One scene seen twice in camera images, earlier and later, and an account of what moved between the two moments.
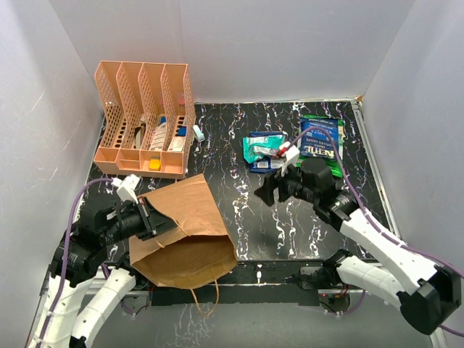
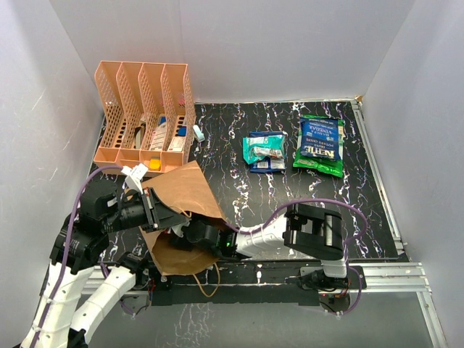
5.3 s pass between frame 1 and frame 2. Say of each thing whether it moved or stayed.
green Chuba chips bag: stayed
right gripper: moved
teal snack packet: stayed
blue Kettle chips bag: stayed
